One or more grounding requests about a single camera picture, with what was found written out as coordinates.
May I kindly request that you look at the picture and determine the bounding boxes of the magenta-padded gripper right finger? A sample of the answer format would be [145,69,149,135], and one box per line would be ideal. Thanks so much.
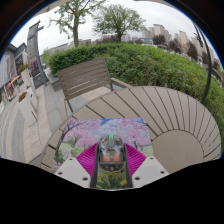
[121,143,170,189]

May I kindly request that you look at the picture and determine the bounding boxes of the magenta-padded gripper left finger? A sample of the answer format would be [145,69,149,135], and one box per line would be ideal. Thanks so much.
[54,143,101,190]

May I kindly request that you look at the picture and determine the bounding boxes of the white planter with flowers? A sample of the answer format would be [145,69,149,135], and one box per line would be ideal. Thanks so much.
[17,91,38,128]
[18,63,35,88]

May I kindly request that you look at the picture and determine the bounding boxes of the brown slatted outdoor chair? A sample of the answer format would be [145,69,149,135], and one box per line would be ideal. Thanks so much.
[56,58,134,113]

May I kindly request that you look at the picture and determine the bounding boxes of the green hedge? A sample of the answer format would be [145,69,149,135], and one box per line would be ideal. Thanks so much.
[48,42,224,134]

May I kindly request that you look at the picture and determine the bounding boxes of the dark curved parasol pole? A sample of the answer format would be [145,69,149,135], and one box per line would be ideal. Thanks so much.
[193,21,213,106]

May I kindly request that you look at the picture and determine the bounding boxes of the grey shop front building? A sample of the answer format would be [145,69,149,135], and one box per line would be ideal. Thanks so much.
[0,42,28,104]

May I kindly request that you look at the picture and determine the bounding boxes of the tall grey sign pillar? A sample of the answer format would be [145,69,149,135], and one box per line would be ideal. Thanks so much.
[26,20,48,89]

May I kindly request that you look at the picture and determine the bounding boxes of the thin-trunked sparse tree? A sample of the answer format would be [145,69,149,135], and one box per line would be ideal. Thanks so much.
[48,0,108,48]

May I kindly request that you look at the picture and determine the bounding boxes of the far apartment buildings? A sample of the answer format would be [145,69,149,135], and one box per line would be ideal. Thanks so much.
[141,23,221,73]

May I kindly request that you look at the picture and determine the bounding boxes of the round leafy tree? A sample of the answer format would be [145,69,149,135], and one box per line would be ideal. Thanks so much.
[93,3,147,43]

